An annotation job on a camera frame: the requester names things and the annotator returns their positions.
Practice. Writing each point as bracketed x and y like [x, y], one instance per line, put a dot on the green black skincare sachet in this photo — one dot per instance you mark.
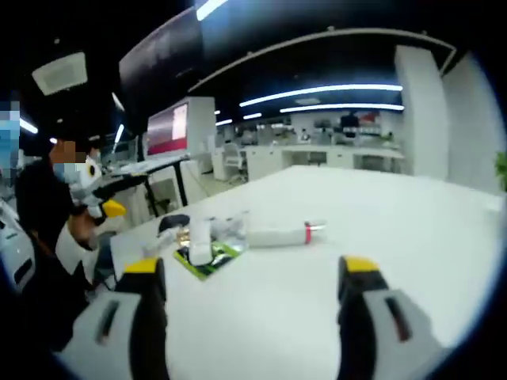
[206, 271]

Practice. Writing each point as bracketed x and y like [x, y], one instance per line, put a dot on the silver blue skincare sachet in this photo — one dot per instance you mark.
[242, 239]

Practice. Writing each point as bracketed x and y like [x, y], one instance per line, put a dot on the white worn chest device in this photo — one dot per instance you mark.
[12, 253]

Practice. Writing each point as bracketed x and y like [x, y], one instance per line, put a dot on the gold skincare sachet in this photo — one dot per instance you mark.
[183, 237]

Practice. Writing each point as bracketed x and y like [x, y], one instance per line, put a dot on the white office chair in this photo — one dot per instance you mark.
[233, 156]

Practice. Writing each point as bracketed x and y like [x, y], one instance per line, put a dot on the standing desk black legs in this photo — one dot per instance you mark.
[158, 162]

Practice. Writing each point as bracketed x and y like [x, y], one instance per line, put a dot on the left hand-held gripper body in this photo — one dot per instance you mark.
[91, 186]

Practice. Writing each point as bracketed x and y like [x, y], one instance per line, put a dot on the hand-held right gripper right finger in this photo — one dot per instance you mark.
[376, 348]

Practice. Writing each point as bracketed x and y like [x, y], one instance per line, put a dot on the white skincare bottle red collar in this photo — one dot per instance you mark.
[277, 237]

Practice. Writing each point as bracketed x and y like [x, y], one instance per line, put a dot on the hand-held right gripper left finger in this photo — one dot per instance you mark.
[123, 356]

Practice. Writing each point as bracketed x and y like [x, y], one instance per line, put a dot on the ceiling air conditioner vent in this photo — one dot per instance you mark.
[59, 73]

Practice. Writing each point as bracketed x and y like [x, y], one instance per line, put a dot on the curved ceiling rail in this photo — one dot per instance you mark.
[330, 31]

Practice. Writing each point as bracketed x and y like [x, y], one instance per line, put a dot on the long ceiling light strip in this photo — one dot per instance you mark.
[210, 8]
[317, 91]
[340, 107]
[28, 126]

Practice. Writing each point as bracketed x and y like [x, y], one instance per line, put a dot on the large hanging dark screen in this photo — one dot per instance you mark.
[158, 59]

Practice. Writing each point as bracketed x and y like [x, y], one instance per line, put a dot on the operator in dark shirt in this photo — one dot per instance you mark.
[51, 308]

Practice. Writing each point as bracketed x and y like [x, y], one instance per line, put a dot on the black computer mouse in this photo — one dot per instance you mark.
[174, 221]

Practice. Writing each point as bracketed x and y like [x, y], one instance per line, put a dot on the white skincare tube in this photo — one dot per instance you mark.
[200, 241]

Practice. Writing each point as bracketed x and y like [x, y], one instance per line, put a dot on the white building pillar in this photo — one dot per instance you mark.
[202, 130]
[420, 118]

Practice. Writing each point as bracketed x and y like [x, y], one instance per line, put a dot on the white cabinet row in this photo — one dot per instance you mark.
[301, 158]

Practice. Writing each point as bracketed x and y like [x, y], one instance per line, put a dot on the person's left hand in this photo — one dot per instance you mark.
[85, 229]

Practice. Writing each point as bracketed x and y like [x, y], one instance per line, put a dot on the pink screen monitor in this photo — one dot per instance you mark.
[162, 134]

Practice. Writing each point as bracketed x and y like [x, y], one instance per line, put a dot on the green potted plant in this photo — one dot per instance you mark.
[501, 170]

